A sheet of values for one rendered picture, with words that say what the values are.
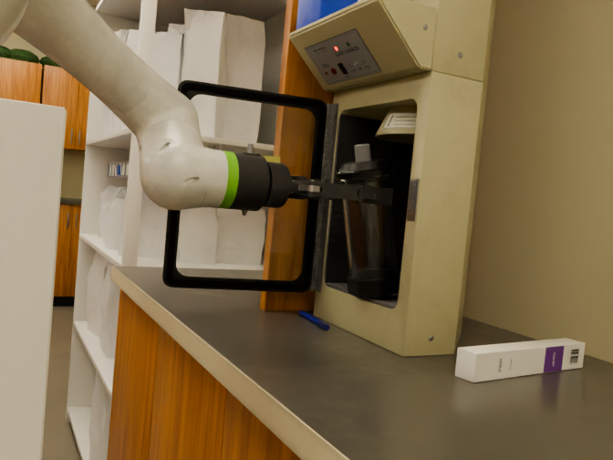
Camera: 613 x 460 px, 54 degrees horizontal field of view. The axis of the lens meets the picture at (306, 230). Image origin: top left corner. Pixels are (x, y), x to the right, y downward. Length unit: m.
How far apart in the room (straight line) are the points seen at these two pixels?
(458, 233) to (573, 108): 0.44
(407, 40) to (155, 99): 0.40
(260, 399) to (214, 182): 0.33
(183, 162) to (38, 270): 0.65
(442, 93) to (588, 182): 0.42
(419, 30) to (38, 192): 0.83
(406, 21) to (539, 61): 0.53
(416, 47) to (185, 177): 0.42
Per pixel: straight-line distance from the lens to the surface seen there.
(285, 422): 0.74
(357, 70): 1.15
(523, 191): 1.44
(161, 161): 0.92
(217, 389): 1.05
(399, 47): 1.02
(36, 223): 0.27
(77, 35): 0.91
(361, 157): 1.09
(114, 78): 0.95
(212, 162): 0.94
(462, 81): 1.07
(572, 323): 1.35
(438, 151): 1.03
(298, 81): 1.32
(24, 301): 0.28
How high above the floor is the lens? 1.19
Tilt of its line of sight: 3 degrees down
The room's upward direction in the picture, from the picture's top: 5 degrees clockwise
